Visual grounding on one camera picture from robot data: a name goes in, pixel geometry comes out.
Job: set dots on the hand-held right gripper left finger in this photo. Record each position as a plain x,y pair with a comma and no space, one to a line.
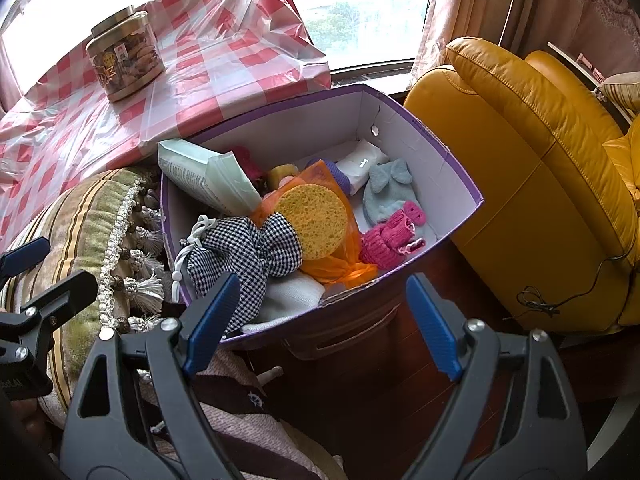
210,320

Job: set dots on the white tissue pack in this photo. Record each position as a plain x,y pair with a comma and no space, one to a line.
360,162

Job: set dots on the purple knitted item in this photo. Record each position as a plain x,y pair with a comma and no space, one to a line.
336,176

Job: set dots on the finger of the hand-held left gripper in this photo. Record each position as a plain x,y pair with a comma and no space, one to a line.
25,255
60,300

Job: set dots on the light blue knitted sock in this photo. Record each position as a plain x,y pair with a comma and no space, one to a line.
385,195

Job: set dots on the person's left hand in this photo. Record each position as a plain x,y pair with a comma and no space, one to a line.
30,425

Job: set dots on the gold pillow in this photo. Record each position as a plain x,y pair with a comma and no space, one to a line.
625,92

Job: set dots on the clear cookie jar gold lid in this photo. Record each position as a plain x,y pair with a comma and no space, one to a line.
125,65

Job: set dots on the pink checked tablecloth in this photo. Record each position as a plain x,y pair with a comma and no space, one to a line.
225,75

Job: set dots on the white cloth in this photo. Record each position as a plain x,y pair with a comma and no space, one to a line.
285,300

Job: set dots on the round yellow sponge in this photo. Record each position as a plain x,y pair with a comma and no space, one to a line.
312,220

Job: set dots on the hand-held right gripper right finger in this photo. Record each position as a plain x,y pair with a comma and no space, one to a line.
432,330

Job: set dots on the pink curtain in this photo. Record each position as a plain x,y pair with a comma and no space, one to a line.
550,5

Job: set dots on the beige and brown knit cloth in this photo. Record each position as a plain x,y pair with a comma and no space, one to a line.
240,425

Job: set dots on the pink knitted socks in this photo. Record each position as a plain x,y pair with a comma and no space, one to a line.
385,240

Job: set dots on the yellow leather armchair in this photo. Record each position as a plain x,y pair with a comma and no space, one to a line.
500,160

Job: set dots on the orange organza bag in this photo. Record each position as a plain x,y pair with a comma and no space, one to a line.
350,265

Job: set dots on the purple cardboard box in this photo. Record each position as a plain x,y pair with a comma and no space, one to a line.
415,125

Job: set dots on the yellow block sponge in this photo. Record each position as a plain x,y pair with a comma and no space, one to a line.
280,176

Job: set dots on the striped tasselled cushion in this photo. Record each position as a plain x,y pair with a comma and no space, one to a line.
85,220

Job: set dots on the mint green tissue packet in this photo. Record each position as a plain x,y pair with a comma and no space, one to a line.
200,172

